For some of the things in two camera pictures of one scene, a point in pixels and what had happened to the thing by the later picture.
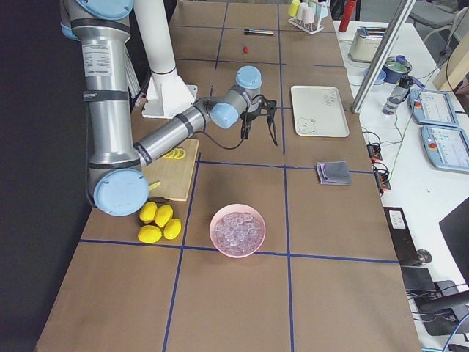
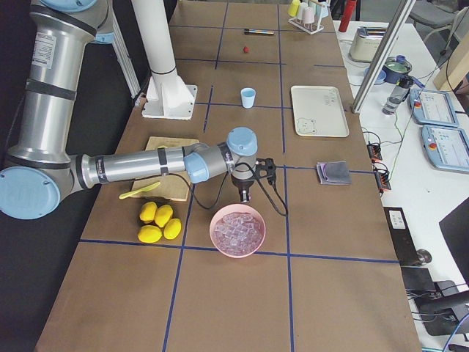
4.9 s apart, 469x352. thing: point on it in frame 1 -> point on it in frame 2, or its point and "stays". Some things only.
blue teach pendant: x=447 y=148 stays
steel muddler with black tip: x=250 y=31 stays
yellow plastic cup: x=294 y=8 stays
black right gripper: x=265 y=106 -> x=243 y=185
